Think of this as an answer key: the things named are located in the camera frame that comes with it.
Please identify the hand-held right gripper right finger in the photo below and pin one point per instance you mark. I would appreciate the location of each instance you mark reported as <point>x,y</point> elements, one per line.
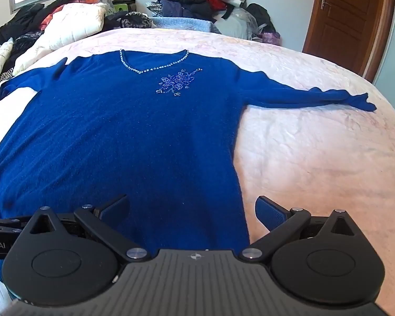
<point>266,211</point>

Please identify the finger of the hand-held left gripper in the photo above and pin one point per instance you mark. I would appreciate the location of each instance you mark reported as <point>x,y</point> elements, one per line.
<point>6,225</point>

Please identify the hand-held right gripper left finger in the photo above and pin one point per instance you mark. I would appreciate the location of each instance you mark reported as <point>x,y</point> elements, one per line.
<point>116,208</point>

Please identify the blue beaded sweater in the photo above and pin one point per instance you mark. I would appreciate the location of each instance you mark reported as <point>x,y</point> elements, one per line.
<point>118,131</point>

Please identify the black clothes pile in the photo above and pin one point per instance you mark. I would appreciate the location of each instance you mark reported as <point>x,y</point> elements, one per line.
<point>23,19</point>

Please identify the pink floral bed sheet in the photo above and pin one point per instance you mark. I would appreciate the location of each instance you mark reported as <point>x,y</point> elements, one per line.
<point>316,154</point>

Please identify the purple fluffy item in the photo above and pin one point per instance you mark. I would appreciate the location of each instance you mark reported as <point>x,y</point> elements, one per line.
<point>271,38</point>

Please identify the white quilted jacket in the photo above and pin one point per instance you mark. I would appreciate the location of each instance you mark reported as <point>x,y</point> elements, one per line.
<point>69,26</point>

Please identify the leopard print garment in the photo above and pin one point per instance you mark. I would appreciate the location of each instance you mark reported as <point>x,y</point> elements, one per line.
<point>135,19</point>

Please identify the bagged pale bedding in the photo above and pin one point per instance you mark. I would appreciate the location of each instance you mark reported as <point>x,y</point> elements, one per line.
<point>237,23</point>

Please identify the black bag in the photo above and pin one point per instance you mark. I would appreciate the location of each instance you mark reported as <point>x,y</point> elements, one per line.
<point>260,16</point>

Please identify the light blue quilted blanket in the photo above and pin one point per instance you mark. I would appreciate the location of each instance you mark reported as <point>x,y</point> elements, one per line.
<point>184,24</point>

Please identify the green chair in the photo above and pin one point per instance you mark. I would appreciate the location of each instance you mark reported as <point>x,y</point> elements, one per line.
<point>125,6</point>

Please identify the brown wooden door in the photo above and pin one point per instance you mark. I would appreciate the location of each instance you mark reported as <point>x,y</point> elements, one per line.
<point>345,19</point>

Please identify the dark navy jacket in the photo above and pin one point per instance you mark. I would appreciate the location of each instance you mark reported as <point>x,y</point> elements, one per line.
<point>184,5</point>

